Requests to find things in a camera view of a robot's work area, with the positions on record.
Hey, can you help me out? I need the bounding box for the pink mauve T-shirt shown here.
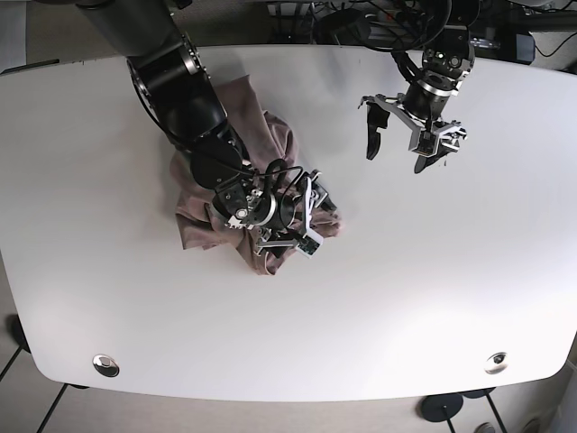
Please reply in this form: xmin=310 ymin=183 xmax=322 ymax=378
xmin=163 ymin=77 xmax=342 ymax=275

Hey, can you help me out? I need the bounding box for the right silver table grommet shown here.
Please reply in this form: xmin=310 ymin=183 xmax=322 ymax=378
xmin=483 ymin=352 xmax=509 ymax=375

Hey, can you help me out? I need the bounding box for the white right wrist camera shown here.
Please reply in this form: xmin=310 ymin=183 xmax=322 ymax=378
xmin=295 ymin=232 xmax=324 ymax=258

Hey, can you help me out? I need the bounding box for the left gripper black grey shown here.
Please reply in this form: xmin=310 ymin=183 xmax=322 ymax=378
xmin=360 ymin=83 xmax=467 ymax=174

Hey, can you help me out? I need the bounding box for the left silver table grommet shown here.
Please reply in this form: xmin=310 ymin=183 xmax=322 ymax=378
xmin=92 ymin=354 xmax=120 ymax=378

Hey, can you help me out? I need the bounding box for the silver table grommet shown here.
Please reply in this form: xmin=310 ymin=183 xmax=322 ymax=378
xmin=483 ymin=352 xmax=509 ymax=375
xmin=92 ymin=354 xmax=120 ymax=378

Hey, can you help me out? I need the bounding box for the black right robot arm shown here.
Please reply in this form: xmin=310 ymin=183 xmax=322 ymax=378
xmin=75 ymin=1 xmax=324 ymax=256

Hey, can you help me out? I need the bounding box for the black round stand base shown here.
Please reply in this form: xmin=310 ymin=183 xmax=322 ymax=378
xmin=418 ymin=393 xmax=463 ymax=423

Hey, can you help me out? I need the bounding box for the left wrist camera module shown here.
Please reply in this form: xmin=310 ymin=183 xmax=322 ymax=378
xmin=408 ymin=130 xmax=438 ymax=158

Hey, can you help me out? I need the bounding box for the black box under table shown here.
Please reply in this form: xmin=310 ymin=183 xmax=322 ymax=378
xmin=313 ymin=8 xmax=371 ymax=45

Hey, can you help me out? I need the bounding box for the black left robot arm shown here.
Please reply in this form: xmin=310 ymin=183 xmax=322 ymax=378
xmin=329 ymin=1 xmax=480 ymax=174

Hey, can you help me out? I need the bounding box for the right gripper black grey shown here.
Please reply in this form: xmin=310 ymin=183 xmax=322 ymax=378
xmin=254 ymin=169 xmax=327 ymax=257

